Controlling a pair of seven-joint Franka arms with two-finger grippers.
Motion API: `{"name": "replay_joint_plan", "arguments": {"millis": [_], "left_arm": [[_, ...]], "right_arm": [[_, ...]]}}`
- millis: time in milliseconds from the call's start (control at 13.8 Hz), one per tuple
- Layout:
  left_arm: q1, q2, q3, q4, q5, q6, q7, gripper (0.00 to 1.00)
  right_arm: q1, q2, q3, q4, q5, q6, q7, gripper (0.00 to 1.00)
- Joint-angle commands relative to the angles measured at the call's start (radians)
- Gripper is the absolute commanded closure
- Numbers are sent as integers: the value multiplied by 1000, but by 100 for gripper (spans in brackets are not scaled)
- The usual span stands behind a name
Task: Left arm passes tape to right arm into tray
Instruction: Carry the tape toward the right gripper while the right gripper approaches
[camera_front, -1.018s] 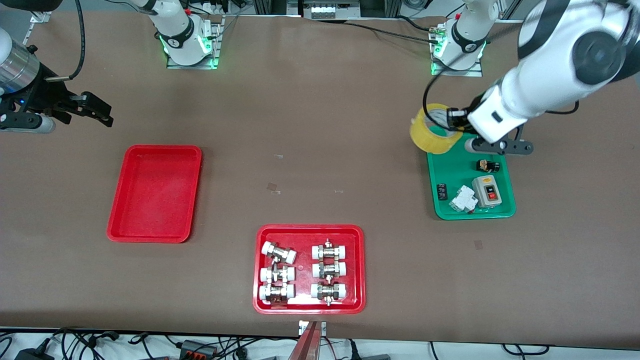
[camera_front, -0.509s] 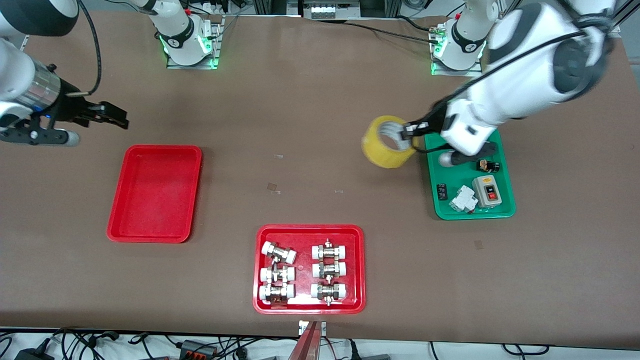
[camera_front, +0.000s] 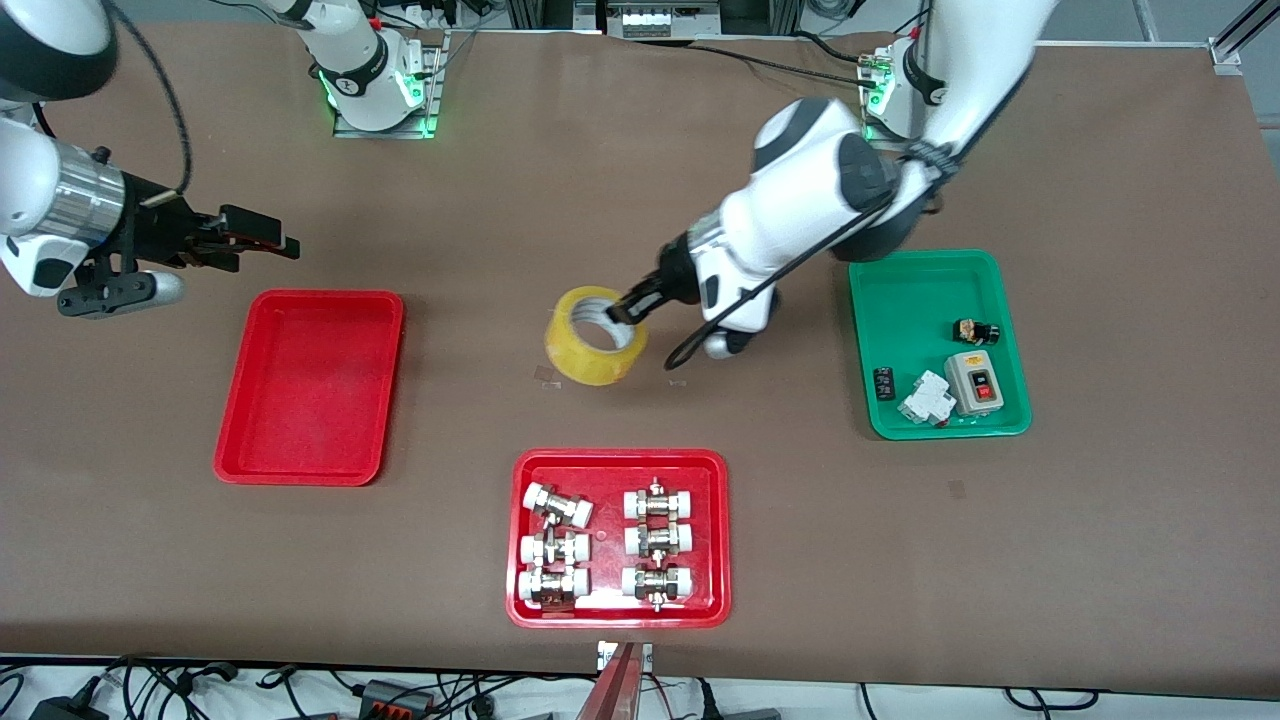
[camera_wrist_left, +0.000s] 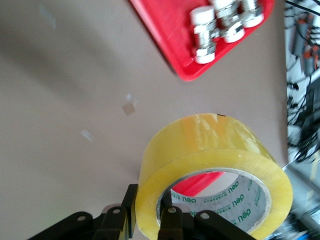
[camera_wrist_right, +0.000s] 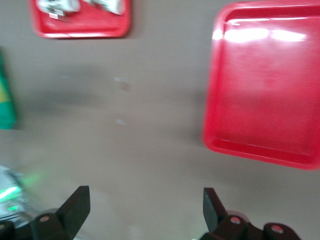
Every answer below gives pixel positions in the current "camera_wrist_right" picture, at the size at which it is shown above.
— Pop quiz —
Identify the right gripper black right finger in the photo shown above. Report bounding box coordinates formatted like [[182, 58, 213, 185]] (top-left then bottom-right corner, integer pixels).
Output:
[[202, 187, 254, 240]]

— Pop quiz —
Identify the white-ended metal pipe fitting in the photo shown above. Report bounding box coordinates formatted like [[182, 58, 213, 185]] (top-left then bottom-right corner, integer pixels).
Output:
[[84, 0, 125, 15], [36, 0, 81, 16]]

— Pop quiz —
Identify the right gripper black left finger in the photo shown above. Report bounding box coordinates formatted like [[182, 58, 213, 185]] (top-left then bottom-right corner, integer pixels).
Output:
[[29, 185, 91, 240]]

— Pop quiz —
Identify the red plastic tray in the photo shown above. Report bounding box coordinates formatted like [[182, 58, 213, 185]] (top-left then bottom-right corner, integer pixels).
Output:
[[30, 0, 132, 40], [201, 0, 320, 171]]

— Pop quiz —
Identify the green plastic tray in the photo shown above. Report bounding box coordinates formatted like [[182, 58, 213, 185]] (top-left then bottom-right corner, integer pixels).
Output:
[[0, 51, 18, 130]]

